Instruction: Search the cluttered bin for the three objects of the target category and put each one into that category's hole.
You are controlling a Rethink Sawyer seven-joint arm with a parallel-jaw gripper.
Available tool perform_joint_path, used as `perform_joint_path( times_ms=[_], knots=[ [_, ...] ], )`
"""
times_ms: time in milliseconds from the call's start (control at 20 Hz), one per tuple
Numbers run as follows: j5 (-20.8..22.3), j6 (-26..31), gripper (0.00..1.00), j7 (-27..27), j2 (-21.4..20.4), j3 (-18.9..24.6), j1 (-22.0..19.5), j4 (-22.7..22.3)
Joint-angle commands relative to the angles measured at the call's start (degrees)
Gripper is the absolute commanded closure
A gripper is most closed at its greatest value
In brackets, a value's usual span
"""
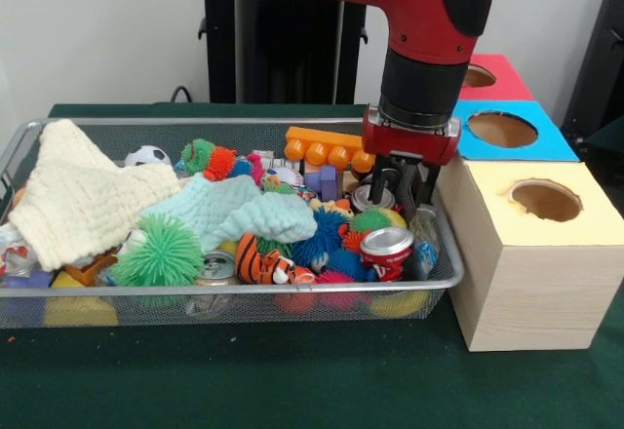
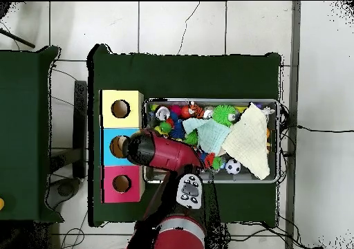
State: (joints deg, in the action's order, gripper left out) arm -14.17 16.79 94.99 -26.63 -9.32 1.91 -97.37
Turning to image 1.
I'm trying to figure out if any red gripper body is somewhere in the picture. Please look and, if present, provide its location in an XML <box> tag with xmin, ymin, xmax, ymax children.
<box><xmin>361</xmin><ymin>104</ymin><xmax>462</xmax><ymax>167</ymax></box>

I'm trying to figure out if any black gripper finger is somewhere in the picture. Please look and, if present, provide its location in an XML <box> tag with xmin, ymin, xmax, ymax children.
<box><xmin>401</xmin><ymin>160</ymin><xmax>420</xmax><ymax>219</ymax></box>
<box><xmin>368</xmin><ymin>154</ymin><xmax>393</xmax><ymax>205</ymax></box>

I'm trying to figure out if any purple toy block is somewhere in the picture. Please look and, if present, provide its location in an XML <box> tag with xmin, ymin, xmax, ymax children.
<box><xmin>317</xmin><ymin>165</ymin><xmax>348</xmax><ymax>204</ymax></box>

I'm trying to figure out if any clear plastic bottle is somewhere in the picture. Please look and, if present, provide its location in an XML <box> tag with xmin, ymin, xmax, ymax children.
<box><xmin>404</xmin><ymin>204</ymin><xmax>440</xmax><ymax>280</ymax></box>

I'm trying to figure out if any red soda can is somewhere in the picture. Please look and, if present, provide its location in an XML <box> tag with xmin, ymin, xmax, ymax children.
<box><xmin>359</xmin><ymin>226</ymin><xmax>415</xmax><ymax>282</ymax></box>

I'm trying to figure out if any orange building block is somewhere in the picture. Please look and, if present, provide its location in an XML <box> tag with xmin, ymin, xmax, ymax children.
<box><xmin>285</xmin><ymin>126</ymin><xmax>377</xmax><ymax>175</ymax></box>

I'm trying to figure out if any wooden box with three holes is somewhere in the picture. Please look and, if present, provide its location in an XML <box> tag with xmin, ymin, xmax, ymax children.
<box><xmin>435</xmin><ymin>53</ymin><xmax>624</xmax><ymax>353</ymax></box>

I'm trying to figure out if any clear mesh bin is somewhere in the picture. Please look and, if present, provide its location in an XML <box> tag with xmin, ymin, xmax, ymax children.
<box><xmin>0</xmin><ymin>116</ymin><xmax>464</xmax><ymax>331</ymax></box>

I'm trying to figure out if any large multicolour spiky caterpillar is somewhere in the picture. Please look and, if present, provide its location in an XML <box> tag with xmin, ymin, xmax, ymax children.
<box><xmin>291</xmin><ymin>207</ymin><xmax>409</xmax><ymax>285</ymax></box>

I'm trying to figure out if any tiger plush toy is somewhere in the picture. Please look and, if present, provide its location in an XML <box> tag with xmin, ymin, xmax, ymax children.
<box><xmin>234</xmin><ymin>232</ymin><xmax>318</xmax><ymax>286</ymax></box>

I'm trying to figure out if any mint knitted cloth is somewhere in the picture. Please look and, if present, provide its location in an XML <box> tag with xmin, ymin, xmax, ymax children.
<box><xmin>139</xmin><ymin>173</ymin><xmax>319</xmax><ymax>251</ymax></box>

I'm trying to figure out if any small multicolour spiky caterpillar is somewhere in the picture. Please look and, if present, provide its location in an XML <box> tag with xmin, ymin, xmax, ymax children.
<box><xmin>180</xmin><ymin>138</ymin><xmax>268</xmax><ymax>185</ymax></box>

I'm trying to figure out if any dark green side tablecloth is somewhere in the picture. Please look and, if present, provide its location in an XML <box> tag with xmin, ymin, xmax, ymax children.
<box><xmin>584</xmin><ymin>115</ymin><xmax>624</xmax><ymax>151</ymax></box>

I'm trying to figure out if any black stand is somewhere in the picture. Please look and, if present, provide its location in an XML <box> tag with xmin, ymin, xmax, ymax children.
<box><xmin>559</xmin><ymin>0</ymin><xmax>624</xmax><ymax>191</ymax></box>

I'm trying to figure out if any green spiky ball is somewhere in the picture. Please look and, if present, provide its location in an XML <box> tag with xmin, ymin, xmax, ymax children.
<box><xmin>110</xmin><ymin>214</ymin><xmax>205</xmax><ymax>288</ymax></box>

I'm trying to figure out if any small soccer ball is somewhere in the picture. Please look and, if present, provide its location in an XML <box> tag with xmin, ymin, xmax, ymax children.
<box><xmin>124</xmin><ymin>144</ymin><xmax>173</xmax><ymax>168</ymax></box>

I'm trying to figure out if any cream knitted cloth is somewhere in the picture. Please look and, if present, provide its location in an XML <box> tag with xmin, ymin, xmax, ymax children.
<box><xmin>7</xmin><ymin>118</ymin><xmax>181</xmax><ymax>272</ymax></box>

